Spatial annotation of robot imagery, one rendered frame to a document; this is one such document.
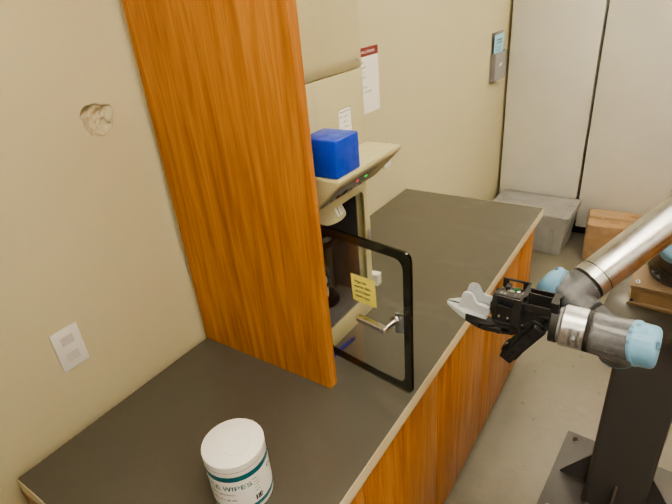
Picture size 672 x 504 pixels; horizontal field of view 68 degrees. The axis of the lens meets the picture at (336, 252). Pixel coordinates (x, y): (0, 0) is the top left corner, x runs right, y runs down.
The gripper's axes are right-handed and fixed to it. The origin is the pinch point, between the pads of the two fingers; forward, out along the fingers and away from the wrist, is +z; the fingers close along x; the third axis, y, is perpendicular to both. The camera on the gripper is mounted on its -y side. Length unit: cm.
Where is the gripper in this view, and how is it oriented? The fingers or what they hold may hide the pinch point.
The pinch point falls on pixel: (453, 305)
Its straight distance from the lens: 104.1
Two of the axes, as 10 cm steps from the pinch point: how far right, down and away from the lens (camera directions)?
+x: -5.5, 4.3, -7.2
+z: -8.3, -1.9, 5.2
